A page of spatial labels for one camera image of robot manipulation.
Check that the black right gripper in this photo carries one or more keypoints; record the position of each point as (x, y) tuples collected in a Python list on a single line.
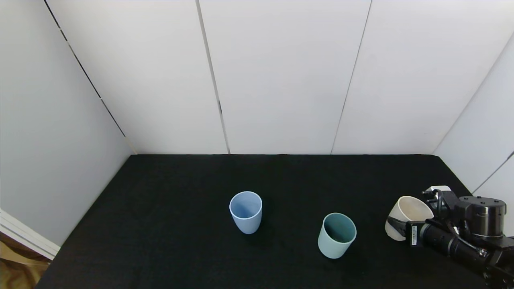
[(414, 233)]

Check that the beige plastic cup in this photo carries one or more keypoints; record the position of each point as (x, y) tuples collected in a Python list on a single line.
[(409, 208)]

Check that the teal green plastic cup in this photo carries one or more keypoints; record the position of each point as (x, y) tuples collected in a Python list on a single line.
[(330, 247)]

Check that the light blue plastic cup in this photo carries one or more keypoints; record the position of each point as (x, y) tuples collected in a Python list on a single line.
[(245, 222)]

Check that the black table cloth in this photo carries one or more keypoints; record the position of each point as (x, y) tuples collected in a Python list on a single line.
[(168, 224)]

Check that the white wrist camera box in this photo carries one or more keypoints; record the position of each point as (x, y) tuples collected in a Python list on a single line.
[(439, 188)]

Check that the white panel frame strip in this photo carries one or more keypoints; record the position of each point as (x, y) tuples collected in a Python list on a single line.
[(24, 237)]

